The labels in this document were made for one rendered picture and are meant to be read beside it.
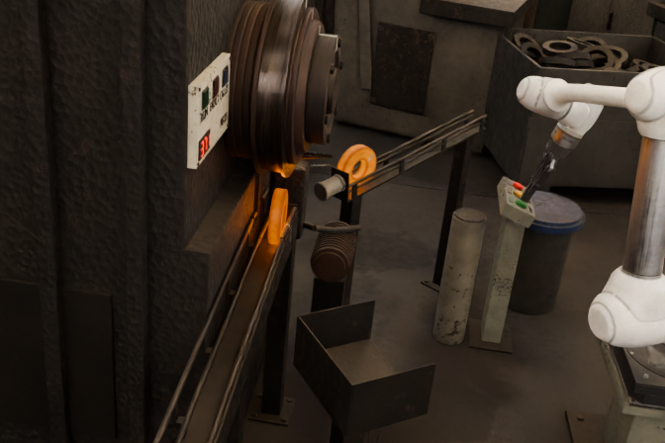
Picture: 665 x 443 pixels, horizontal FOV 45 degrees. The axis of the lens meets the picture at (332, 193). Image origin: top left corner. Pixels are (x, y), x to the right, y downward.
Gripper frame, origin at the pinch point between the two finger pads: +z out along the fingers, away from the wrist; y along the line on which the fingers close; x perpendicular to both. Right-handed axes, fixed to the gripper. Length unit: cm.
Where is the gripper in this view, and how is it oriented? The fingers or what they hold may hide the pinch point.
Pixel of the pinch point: (528, 192)
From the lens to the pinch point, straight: 281.8
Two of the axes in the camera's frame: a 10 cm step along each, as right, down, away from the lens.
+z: -4.2, 8.0, 4.3
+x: 9.0, 4.4, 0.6
